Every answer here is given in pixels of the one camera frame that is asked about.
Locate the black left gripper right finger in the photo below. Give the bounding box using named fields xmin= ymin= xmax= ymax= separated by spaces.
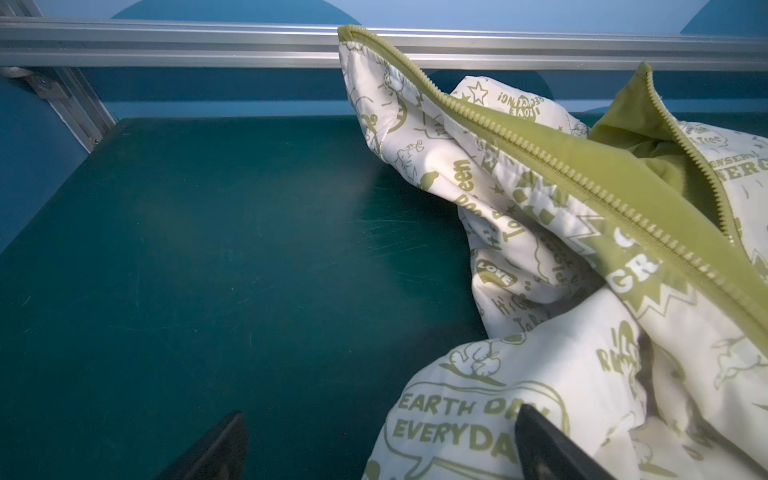
xmin=514 ymin=404 xmax=614 ymax=480

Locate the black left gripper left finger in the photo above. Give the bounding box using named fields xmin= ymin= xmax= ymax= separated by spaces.
xmin=155 ymin=410 xmax=249 ymax=480

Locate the white green printed jacket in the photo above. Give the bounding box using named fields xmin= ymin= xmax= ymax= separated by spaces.
xmin=338 ymin=25 xmax=767 ymax=479

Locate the left aluminium frame post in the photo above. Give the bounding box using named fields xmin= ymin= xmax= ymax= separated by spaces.
xmin=1 ymin=67 xmax=116 ymax=153

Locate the rear horizontal aluminium frame bar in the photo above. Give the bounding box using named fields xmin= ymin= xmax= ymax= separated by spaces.
xmin=1 ymin=17 xmax=767 ymax=72

